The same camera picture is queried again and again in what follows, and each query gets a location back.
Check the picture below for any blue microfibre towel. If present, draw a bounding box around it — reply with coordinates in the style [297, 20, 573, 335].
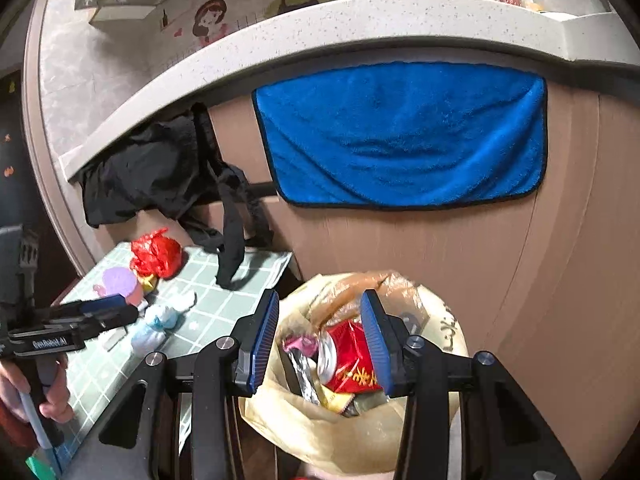
[251, 62, 548, 210]

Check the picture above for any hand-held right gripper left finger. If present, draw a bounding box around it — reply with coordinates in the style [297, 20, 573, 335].
[80, 287, 281, 480]

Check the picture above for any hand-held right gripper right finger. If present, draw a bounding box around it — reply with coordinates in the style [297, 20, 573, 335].
[360, 289, 583, 480]

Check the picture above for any brown wooden cabinet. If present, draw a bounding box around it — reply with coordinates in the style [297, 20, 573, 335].
[95, 55, 640, 480]

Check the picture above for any red plastic bag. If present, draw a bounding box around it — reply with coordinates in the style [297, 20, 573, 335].
[130, 227, 183, 280]

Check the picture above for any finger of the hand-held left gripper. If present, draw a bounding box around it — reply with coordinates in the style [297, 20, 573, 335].
[50, 295, 128, 319]
[82, 305, 140, 341]

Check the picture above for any beige plastic bin liner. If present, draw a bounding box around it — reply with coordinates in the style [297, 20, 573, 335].
[237, 270, 471, 478]

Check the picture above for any black cloth bag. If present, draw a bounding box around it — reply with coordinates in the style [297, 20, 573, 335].
[77, 102, 275, 290]

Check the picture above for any silver foil wrapper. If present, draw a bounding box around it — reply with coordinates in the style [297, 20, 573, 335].
[284, 345, 322, 407]

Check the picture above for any person's left hand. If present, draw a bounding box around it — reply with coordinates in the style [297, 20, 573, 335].
[0, 355, 77, 424]

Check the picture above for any green checked mat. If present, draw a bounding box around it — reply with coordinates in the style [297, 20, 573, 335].
[25, 241, 293, 480]

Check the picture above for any red drink can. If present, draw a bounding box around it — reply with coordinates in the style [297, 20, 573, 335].
[316, 319, 387, 395]

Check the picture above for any white blue wrapper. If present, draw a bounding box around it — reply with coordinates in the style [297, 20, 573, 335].
[131, 290, 197, 352]

